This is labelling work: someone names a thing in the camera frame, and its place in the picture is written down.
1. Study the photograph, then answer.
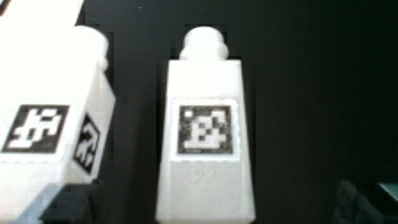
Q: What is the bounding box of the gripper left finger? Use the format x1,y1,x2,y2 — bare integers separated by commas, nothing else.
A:
39,184,96,224

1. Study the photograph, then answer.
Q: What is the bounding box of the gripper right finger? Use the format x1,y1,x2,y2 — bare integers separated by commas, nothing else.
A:
332,180,398,224

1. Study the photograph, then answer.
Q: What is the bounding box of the white table leg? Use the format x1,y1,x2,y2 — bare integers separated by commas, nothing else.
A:
154,26,256,224
0,0,115,224

